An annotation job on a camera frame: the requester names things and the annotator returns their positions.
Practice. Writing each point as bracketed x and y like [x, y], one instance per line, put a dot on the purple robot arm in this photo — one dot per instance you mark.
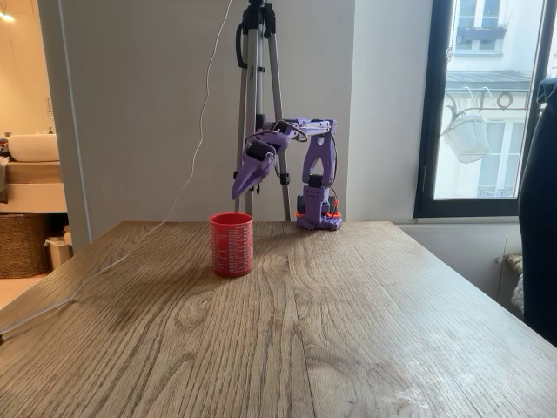
[320, 152]

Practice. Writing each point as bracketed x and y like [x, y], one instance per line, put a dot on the red cup with white print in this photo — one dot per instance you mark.
[230, 248]

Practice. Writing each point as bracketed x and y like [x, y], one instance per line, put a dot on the black and orange table clamp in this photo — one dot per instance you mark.
[300, 204]
[334, 204]

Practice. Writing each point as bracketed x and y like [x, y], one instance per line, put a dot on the small white bin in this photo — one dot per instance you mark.
[58, 254]

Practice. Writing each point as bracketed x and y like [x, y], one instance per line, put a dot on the white hanging flower pot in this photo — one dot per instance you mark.
[467, 137]

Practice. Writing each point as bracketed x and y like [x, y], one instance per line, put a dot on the wooden bathroom counter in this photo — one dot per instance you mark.
[30, 174]

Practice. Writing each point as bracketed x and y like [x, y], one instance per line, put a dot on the white washbasin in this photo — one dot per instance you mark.
[32, 148]

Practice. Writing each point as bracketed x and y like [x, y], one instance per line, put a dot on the woven wicker basket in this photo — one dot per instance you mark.
[22, 244]

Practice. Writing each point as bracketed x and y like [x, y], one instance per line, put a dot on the dark window planter box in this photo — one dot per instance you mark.
[481, 34]

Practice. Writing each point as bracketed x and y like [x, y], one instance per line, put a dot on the beige furry cushion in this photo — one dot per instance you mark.
[512, 262]

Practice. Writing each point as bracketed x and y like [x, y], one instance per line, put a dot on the person in dark clothes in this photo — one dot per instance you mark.
[539, 217]

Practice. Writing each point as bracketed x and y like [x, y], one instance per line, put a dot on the silver camera tripod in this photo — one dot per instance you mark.
[250, 87]

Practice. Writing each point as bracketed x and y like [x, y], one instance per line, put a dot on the black window frame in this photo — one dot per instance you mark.
[424, 130]

